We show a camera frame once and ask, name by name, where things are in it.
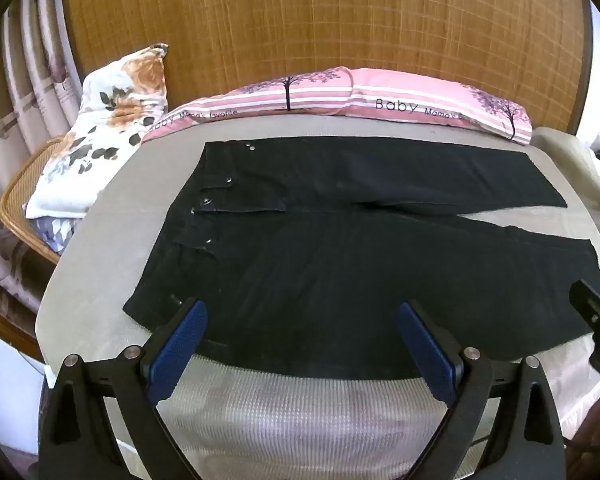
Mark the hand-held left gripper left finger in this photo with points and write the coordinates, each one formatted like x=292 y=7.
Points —
x=180 y=347

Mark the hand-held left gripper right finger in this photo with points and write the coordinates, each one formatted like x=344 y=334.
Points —
x=427 y=347

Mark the black pants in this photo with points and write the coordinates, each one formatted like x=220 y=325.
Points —
x=330 y=260

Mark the beige bed sheet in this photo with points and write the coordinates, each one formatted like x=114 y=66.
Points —
x=105 y=240

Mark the white mesh mat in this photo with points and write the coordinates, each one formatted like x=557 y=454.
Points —
x=305 y=425

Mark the beige satin blanket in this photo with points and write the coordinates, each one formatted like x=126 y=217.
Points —
x=565 y=155

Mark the grey floral cloth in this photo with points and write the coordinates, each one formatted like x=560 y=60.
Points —
x=55 y=232

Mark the rattan chair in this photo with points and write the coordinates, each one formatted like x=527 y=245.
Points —
x=20 y=210

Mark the white floral pillow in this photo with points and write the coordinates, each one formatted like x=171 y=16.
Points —
x=105 y=130

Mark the pink striped tree-print pillow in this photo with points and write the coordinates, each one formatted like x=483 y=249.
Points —
x=430 y=97

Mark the pink striped blanket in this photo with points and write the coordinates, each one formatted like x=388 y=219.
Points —
x=240 y=102

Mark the striped floral curtain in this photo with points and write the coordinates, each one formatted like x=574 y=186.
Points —
x=25 y=85

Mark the woven bamboo headboard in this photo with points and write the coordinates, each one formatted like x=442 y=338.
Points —
x=330 y=20

